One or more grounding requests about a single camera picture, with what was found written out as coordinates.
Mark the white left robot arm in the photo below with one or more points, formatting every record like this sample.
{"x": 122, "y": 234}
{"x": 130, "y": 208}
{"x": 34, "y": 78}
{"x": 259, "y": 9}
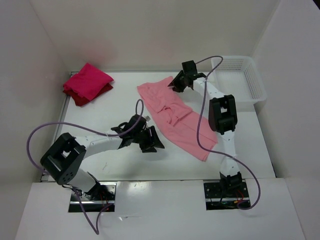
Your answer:
{"x": 64, "y": 158}

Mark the white plastic basket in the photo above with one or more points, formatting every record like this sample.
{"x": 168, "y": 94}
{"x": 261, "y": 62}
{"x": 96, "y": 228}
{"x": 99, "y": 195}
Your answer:
{"x": 238, "y": 76}

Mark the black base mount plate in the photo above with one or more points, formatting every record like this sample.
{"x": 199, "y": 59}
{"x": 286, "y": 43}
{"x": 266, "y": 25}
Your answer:
{"x": 104, "y": 198}
{"x": 216, "y": 199}

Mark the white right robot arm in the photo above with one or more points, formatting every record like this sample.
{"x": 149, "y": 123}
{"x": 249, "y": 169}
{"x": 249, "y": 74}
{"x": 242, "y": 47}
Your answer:
{"x": 222, "y": 120}

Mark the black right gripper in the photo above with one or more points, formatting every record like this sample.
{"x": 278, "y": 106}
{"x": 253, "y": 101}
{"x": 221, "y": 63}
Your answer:
{"x": 175, "y": 79}

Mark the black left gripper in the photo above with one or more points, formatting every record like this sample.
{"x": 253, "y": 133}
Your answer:
{"x": 152, "y": 141}

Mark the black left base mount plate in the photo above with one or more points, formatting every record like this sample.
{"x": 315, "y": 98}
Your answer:
{"x": 104, "y": 198}

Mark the light pink t shirt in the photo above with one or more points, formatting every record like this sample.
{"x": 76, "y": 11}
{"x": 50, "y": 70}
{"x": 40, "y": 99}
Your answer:
{"x": 175, "y": 120}

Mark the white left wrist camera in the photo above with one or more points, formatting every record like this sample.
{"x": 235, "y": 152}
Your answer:
{"x": 147, "y": 118}

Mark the magenta t shirt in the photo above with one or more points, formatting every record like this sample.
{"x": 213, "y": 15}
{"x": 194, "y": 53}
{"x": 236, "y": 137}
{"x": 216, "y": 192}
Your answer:
{"x": 88, "y": 81}

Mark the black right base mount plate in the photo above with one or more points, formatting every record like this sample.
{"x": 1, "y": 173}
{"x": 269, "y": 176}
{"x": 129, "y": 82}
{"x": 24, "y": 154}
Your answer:
{"x": 216, "y": 199}

